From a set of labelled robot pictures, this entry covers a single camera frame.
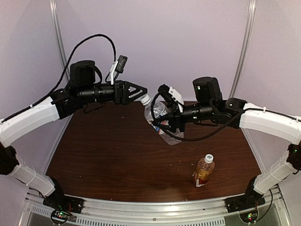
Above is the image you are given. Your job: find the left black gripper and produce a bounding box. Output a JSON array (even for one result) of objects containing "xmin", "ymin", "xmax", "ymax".
[{"xmin": 79, "ymin": 79, "xmax": 148, "ymax": 105}]

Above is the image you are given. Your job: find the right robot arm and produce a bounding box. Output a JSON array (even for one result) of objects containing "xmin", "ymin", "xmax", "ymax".
[{"xmin": 152, "ymin": 77, "xmax": 301, "ymax": 208}]

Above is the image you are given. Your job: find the clear water bottle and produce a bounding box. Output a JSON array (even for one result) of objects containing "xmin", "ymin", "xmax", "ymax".
[{"xmin": 143, "ymin": 100, "xmax": 185, "ymax": 145}]

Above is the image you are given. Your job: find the white tea bottle cap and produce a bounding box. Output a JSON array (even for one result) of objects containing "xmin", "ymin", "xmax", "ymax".
[{"xmin": 204, "ymin": 154, "xmax": 214, "ymax": 164}]

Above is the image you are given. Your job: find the amber tea bottle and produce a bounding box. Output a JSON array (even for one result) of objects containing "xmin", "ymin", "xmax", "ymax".
[{"xmin": 192, "ymin": 157, "xmax": 215, "ymax": 187}]

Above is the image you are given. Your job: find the right circuit board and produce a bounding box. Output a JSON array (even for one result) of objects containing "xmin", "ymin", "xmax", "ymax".
[{"xmin": 239, "ymin": 210, "xmax": 259, "ymax": 224}]

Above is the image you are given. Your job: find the aluminium frame post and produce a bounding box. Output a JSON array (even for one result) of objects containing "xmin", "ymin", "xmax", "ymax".
[
  {"xmin": 229, "ymin": 0, "xmax": 256, "ymax": 98},
  {"xmin": 48, "ymin": 0, "xmax": 79, "ymax": 105}
]

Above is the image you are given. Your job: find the left circuit board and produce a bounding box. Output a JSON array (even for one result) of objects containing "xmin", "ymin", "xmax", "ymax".
[{"xmin": 50, "ymin": 210, "xmax": 72, "ymax": 224}]

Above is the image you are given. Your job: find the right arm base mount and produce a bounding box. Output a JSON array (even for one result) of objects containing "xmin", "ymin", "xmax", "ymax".
[{"xmin": 225, "ymin": 177, "xmax": 265, "ymax": 213}]

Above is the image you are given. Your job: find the circuit board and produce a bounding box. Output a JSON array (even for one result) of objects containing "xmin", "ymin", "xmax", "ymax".
[
  {"xmin": 239, "ymin": 210, "xmax": 259, "ymax": 224},
  {"xmin": 50, "ymin": 210, "xmax": 72, "ymax": 224}
]

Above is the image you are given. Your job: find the front aluminium rail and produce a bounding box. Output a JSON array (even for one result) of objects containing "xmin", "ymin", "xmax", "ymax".
[{"xmin": 17, "ymin": 188, "xmax": 292, "ymax": 226}]

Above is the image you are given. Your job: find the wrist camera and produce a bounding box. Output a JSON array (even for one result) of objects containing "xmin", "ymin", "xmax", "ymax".
[
  {"xmin": 158, "ymin": 84, "xmax": 184, "ymax": 113},
  {"xmin": 105, "ymin": 55, "xmax": 128, "ymax": 85}
]

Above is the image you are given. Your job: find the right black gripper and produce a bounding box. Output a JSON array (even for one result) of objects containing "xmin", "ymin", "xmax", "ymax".
[{"xmin": 152, "ymin": 101, "xmax": 215, "ymax": 132}]

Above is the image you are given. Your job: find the black braided cable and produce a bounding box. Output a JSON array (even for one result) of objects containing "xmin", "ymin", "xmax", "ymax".
[
  {"xmin": 0, "ymin": 34, "xmax": 118, "ymax": 124},
  {"xmin": 151, "ymin": 93, "xmax": 301, "ymax": 142}
]

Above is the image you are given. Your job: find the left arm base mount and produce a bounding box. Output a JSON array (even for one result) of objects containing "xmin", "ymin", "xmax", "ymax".
[{"xmin": 43, "ymin": 177, "xmax": 84, "ymax": 214}]

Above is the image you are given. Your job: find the left aluminium frame post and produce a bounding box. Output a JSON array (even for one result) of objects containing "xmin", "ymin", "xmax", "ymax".
[{"xmin": 48, "ymin": 0, "xmax": 79, "ymax": 105}]

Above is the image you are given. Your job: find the white water bottle cap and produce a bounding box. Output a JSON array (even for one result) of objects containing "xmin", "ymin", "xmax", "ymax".
[{"xmin": 140, "ymin": 95, "xmax": 152, "ymax": 106}]

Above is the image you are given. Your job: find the right black braided cable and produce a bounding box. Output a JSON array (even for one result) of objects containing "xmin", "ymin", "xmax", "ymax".
[{"xmin": 151, "ymin": 93, "xmax": 301, "ymax": 142}]

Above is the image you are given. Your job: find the right aluminium frame post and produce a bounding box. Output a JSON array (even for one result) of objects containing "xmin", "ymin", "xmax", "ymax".
[{"xmin": 229, "ymin": 0, "xmax": 256, "ymax": 98}]

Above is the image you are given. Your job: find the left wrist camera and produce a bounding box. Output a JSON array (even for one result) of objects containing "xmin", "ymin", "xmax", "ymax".
[{"xmin": 105, "ymin": 55, "xmax": 128, "ymax": 85}]

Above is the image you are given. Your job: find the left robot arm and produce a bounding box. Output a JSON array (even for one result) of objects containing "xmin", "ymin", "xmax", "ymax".
[{"xmin": 0, "ymin": 60, "xmax": 147, "ymax": 209}]

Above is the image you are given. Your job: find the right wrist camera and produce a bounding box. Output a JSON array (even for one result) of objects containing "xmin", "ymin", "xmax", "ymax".
[{"xmin": 158, "ymin": 84, "xmax": 184, "ymax": 113}]

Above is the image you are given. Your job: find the left black braided cable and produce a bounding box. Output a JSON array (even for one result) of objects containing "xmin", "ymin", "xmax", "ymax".
[{"xmin": 0, "ymin": 34, "xmax": 118, "ymax": 124}]

